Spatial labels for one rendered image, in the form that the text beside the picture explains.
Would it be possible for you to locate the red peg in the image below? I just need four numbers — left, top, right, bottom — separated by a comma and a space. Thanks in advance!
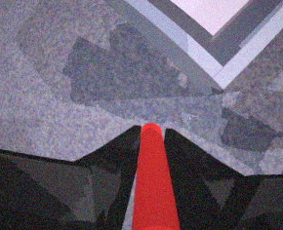
131, 123, 181, 230

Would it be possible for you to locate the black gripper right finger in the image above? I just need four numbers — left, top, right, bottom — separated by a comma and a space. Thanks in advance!
164, 128, 283, 230

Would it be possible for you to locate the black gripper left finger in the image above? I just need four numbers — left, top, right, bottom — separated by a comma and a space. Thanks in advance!
0, 126, 142, 230

